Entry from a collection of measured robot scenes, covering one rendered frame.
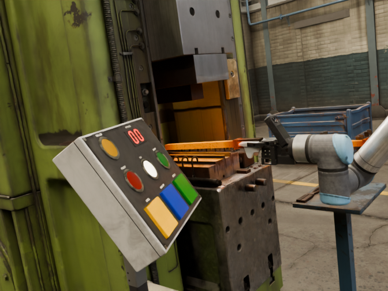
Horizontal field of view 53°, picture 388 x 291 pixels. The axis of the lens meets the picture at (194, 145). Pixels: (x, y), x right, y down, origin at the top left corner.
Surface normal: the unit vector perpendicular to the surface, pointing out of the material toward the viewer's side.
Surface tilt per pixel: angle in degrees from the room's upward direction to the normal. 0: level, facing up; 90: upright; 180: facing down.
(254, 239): 90
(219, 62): 90
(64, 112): 89
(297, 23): 90
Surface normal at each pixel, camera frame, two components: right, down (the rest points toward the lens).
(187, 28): 0.78, -0.01
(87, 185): -0.22, 0.18
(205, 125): -0.61, 0.21
